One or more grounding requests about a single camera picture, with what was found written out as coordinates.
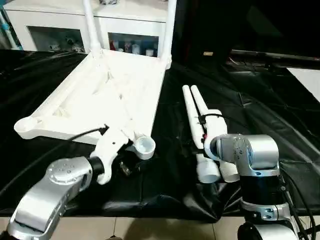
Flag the white plastic table leg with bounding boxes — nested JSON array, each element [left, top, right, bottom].
[[83, 0, 104, 57], [190, 84, 241, 183], [159, 0, 176, 68], [181, 84, 222, 185]]

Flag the black work mat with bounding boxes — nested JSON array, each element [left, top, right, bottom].
[[0, 48, 320, 223]]

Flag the white glass door cabinet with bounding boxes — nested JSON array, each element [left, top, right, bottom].
[[3, 0, 169, 57]]

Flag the long black rod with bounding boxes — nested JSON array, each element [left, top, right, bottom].
[[229, 49, 320, 63]]

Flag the teal and white pole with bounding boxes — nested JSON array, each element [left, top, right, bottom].
[[0, 9, 22, 51]]

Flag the flat white board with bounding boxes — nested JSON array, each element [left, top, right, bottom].
[[286, 66, 320, 102]]

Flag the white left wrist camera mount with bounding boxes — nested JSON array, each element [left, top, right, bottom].
[[89, 124, 135, 186]]

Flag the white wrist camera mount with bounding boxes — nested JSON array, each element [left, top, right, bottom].
[[89, 124, 135, 186], [199, 109, 228, 151]]

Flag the black left wrist camera cable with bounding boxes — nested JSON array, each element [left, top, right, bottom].
[[0, 126, 110, 198]]

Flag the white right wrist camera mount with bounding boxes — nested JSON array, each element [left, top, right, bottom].
[[199, 109, 228, 151]]

